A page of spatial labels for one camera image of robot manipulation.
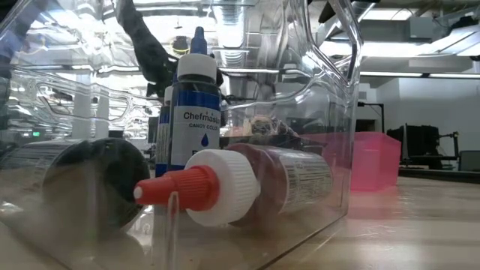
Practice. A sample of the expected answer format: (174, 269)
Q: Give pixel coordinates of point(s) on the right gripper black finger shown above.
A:
(327, 13)

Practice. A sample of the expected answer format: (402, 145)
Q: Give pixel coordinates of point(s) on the red-capped colour bottle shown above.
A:
(225, 187)

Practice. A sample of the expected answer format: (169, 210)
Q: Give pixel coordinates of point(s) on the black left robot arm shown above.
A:
(138, 30)

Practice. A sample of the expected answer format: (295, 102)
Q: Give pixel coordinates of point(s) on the pink plastic bin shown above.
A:
(375, 161)

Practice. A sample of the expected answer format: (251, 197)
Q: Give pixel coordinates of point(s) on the black machine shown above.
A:
(420, 146)

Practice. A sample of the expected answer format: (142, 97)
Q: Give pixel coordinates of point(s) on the clear plastic bin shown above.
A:
(292, 232)

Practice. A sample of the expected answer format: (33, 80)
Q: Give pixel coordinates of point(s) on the grey box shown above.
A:
(470, 161)

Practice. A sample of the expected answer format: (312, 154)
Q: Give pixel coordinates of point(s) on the black metal frame rig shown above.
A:
(371, 112)

